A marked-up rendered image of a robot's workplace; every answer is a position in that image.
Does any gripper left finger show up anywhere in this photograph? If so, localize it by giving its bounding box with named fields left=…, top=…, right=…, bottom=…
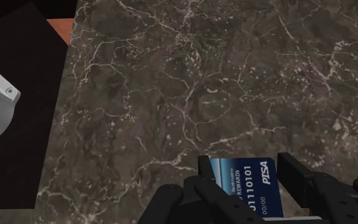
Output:
left=137, top=155, right=266, bottom=224

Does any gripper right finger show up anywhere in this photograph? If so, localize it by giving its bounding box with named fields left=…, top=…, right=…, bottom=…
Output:
left=277, top=152, right=358, bottom=224

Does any blue bank card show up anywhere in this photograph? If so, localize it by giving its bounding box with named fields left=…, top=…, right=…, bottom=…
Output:
left=209, top=157, right=284, bottom=218

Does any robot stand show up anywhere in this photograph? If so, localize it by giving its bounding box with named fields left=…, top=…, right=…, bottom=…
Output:
left=0, top=2, right=70, bottom=211

